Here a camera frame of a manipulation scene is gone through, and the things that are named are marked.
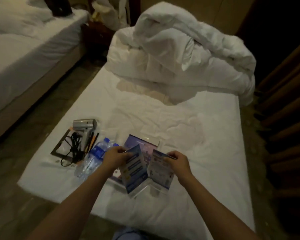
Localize person's left hand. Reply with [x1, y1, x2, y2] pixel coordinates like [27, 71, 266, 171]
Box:
[101, 146, 133, 173]

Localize dark wooden nightstand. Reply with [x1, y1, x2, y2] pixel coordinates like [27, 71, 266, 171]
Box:
[82, 20, 117, 61]

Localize person's right forearm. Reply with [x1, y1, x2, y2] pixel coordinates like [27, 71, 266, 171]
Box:
[177, 176, 261, 240]

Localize white bed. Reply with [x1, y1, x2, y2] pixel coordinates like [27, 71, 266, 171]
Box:
[17, 27, 256, 240]
[0, 0, 90, 146]

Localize person's left forearm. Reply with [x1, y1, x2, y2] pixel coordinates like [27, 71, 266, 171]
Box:
[27, 167, 119, 240]

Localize person's right hand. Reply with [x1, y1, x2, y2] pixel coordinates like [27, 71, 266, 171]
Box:
[163, 150, 193, 185]

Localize person's blue trousers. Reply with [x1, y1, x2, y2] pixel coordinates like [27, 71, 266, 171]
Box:
[112, 227, 151, 240]

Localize white tote bag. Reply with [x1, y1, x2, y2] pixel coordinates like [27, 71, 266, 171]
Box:
[91, 0, 129, 31]

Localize rumpled white duvet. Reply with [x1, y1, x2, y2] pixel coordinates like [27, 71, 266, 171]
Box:
[106, 1, 257, 106]

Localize brown curtain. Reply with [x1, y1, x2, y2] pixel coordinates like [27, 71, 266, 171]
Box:
[254, 36, 300, 235]

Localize white pillow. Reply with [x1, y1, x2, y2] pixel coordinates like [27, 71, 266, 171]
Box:
[0, 1, 54, 38]

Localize black pen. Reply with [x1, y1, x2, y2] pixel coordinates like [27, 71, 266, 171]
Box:
[88, 132, 100, 153]

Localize purple desk calendar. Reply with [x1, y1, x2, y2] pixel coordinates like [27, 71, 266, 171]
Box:
[107, 134, 161, 191]

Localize silver hair dryer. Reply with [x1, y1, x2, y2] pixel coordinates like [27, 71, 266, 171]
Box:
[60, 118, 98, 167]

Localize black bag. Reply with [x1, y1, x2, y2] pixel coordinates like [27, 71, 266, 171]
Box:
[44, 0, 74, 17]

